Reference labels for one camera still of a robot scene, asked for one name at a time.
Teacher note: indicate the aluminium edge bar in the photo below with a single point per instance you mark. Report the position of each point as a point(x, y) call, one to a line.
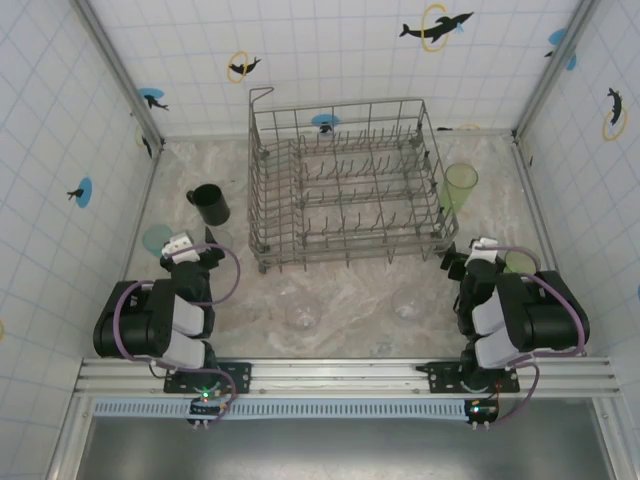
point(146, 200)
point(536, 200)

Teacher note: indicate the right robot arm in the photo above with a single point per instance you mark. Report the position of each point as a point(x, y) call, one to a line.
point(545, 325)

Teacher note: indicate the teal translucent cup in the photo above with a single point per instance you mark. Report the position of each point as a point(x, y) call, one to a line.
point(154, 240)

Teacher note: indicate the pale tinted clear cup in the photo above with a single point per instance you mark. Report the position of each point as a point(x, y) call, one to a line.
point(226, 239)

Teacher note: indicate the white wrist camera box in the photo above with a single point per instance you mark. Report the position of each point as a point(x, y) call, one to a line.
point(482, 248)
point(179, 245)

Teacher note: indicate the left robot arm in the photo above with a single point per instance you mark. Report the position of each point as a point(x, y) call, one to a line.
point(135, 325)

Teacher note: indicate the tall green translucent cup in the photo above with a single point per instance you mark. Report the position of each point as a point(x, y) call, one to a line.
point(457, 190)

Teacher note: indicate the clear glass tumbler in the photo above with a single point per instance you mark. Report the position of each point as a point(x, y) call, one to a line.
point(410, 303)
point(303, 312)

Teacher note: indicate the black mug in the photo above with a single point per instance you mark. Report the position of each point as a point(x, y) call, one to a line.
point(212, 207)

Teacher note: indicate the aluminium mounting rail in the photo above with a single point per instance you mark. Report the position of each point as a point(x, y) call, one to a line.
point(325, 372)

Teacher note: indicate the short green translucent cup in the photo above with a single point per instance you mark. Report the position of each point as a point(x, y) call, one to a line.
point(520, 261)

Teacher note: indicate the blue circle fish sticker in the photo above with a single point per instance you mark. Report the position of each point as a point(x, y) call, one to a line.
point(85, 190)
point(557, 36)
point(325, 120)
point(150, 95)

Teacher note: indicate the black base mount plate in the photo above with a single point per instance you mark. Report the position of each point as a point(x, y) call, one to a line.
point(440, 375)
point(240, 375)

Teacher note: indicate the aluminium frame post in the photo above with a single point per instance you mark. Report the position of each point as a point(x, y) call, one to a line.
point(554, 75)
point(122, 75)

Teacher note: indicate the black controller board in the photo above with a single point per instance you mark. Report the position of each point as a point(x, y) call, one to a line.
point(200, 412)
point(480, 412)

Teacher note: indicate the brushed metal panel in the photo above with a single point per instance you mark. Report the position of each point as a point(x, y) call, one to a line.
point(325, 450)

